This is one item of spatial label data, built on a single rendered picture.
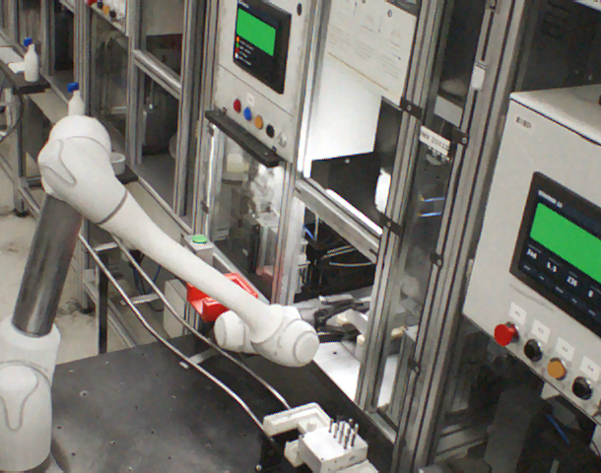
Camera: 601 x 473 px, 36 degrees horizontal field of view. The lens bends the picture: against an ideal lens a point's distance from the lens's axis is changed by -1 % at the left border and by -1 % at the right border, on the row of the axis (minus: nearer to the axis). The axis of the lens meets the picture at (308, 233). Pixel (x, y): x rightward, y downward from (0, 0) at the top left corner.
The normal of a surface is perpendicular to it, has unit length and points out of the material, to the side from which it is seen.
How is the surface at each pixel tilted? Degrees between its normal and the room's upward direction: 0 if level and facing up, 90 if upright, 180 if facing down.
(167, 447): 0
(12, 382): 5
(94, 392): 0
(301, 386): 90
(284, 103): 90
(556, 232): 90
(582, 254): 90
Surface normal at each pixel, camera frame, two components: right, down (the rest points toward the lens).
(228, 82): -0.85, 0.15
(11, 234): 0.11, -0.88
